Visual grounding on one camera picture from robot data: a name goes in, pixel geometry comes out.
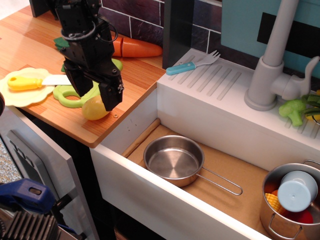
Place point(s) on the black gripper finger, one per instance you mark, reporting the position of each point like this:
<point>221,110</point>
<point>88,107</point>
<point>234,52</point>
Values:
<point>77,78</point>
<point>111,94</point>

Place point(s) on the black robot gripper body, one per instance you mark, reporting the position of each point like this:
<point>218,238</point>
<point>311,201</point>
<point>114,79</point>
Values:
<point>90,44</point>

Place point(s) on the yellow toy potato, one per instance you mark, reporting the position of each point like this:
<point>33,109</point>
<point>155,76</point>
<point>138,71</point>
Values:
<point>94,109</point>

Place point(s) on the small steel frying pan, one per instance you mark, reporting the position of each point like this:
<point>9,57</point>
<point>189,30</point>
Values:
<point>180,161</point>

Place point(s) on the green toy cutting board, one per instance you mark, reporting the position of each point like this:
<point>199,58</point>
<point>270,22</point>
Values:
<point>67,96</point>

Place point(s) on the orange toy carrot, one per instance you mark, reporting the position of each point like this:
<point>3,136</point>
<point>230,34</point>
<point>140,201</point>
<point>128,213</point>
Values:
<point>134,48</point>

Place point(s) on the pale yellow toy plate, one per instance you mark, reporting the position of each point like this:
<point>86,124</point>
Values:
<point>27,97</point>

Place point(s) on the grey oven door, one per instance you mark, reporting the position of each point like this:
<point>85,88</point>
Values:
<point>38,157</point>

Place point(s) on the white toy sink basin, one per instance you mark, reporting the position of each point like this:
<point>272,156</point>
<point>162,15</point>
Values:
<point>241,144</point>

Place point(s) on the blue clamp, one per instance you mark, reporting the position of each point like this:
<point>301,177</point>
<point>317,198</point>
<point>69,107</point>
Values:
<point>27,194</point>

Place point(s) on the grey toy faucet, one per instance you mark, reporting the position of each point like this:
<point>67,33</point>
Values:
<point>268,80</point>

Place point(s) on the green toy broccoli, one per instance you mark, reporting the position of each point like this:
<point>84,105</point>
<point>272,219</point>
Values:
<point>292,109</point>

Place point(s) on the yellow toy corn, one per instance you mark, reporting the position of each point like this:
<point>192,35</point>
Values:
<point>274,202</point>

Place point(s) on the green toy beans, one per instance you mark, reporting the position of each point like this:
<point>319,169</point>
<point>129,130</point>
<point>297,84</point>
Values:
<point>312,111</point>

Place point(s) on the light blue plastic cup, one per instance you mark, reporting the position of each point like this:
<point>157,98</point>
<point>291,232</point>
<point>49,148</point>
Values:
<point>297,190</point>

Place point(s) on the red toy tomato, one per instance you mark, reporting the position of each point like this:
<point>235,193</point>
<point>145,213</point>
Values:
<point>304,217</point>

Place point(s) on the yellow handled toy knife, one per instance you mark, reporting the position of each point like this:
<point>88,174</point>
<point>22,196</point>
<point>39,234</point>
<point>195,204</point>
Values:
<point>23,83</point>

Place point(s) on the blue handled toy fork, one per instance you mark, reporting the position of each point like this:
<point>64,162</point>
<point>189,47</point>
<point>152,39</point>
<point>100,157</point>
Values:
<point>208,60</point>

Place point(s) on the steel pot with handles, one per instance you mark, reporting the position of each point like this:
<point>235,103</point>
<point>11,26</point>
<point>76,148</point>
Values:
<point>278,225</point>

